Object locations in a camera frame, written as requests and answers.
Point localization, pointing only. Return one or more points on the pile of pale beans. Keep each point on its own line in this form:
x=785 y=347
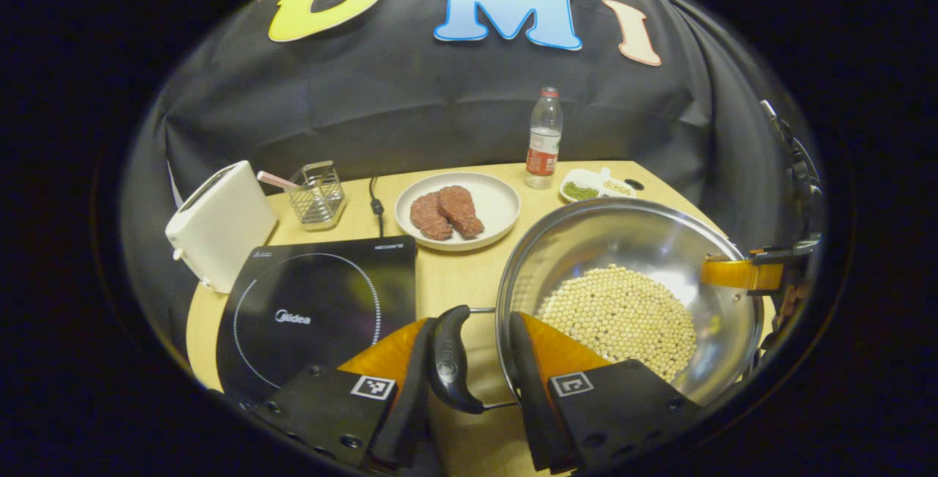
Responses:
x=618 y=187

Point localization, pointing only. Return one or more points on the clear plastic water bottle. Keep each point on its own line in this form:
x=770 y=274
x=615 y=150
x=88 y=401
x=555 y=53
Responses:
x=544 y=140

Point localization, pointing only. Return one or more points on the white round plate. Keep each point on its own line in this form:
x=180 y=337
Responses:
x=491 y=206

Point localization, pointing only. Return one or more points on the white toaster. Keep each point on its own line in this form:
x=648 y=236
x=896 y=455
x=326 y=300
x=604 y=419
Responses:
x=220 y=228

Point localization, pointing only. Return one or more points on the pile of green beans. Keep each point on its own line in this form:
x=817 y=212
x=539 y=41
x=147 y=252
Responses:
x=580 y=191

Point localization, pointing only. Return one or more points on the dark metal stand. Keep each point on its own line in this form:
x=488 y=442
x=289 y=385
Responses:
x=802 y=169

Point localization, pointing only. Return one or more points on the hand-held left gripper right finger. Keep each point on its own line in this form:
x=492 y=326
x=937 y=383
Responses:
x=531 y=396

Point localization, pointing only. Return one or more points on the black induction cooktop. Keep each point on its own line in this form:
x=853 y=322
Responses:
x=330 y=316

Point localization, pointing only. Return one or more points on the white divided dish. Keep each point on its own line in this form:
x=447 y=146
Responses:
x=590 y=176

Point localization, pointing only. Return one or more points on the black backdrop cloth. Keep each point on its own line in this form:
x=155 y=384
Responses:
x=403 y=111

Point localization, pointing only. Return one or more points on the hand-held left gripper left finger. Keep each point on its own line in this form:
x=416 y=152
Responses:
x=407 y=404

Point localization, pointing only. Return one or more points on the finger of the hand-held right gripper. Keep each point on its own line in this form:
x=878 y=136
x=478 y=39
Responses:
x=733 y=273

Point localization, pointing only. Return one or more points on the pile of soybeans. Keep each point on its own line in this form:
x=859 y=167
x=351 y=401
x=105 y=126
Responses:
x=615 y=316

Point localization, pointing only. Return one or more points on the pink striped straw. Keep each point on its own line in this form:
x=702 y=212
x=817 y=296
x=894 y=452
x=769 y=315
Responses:
x=277 y=181

